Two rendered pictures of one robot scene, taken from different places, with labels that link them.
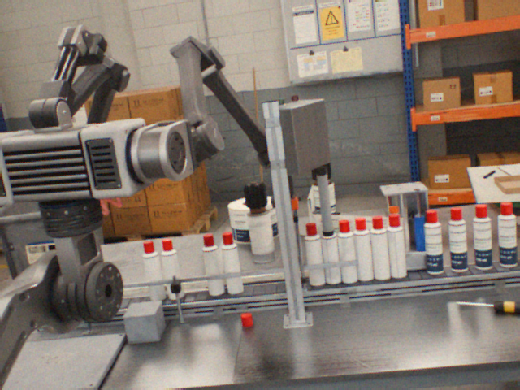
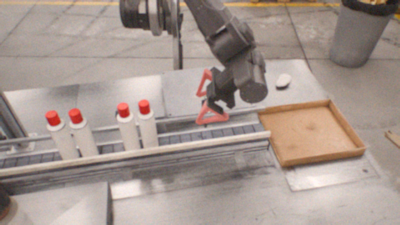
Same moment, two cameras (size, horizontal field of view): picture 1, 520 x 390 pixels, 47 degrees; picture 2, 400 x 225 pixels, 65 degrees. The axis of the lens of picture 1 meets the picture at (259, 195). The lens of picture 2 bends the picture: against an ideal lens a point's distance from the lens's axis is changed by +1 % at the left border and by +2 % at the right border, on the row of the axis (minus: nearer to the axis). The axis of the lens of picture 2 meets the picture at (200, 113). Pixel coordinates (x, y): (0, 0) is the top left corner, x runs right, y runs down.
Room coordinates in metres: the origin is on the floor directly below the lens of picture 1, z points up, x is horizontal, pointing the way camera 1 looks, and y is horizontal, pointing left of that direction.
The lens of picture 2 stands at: (2.55, 0.35, 1.71)
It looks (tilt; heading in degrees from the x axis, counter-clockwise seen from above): 44 degrees down; 164
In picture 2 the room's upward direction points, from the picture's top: straight up
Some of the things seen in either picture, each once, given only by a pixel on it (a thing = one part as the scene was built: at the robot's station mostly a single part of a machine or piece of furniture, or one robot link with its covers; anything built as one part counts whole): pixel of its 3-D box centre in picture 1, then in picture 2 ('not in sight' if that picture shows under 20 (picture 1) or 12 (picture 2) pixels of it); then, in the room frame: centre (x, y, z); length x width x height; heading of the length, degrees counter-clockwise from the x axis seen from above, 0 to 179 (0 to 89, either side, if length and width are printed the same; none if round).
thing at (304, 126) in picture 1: (298, 136); not in sight; (1.71, -0.13, 1.38); 0.17 x 0.10 x 0.19; 140
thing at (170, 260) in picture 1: (171, 269); (128, 129); (1.84, 0.32, 0.98); 0.05 x 0.05 x 0.20
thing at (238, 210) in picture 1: (253, 218); not in sight; (2.39, 0.04, 0.95); 0.20 x 0.20 x 0.14
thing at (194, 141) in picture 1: (180, 145); not in sight; (1.38, 0.17, 1.45); 0.09 x 0.08 x 0.12; 73
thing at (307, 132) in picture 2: not in sight; (308, 130); (1.90, 0.96, 0.85); 0.30 x 0.26 x 0.04; 84
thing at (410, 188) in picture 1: (403, 188); not in sight; (1.86, -0.47, 1.14); 0.14 x 0.11 x 0.01; 84
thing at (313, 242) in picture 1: (314, 254); not in sight; (1.79, -0.15, 0.98); 0.05 x 0.05 x 0.20
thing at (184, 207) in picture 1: (138, 166); not in sight; (5.63, 1.12, 0.70); 1.20 x 0.82 x 1.39; 79
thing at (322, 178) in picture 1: (324, 201); not in sight; (1.69, -0.19, 1.18); 0.04 x 0.04 x 0.21
